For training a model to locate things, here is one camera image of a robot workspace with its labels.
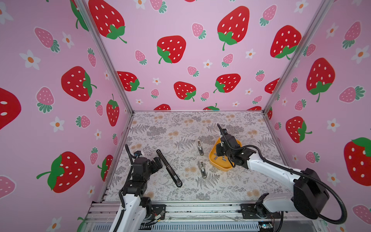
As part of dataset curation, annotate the yellow plastic tray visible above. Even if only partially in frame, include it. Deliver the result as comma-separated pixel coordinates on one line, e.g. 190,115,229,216
209,138,233,172

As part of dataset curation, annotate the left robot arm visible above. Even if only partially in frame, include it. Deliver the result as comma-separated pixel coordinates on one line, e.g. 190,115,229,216
110,145,163,232

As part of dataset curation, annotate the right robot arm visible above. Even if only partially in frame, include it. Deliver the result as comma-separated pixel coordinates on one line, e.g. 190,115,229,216
216,133,348,224

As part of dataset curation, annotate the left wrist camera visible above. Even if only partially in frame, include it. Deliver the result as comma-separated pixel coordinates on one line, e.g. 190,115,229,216
134,150,143,159

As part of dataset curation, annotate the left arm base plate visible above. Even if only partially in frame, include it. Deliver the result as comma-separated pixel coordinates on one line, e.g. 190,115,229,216
145,204,166,221

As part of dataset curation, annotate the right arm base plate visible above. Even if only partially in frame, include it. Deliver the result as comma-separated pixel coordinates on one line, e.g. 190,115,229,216
238,204,281,219

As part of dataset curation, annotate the aluminium front rail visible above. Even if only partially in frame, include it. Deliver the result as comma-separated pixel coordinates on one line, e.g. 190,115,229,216
79,202,328,232

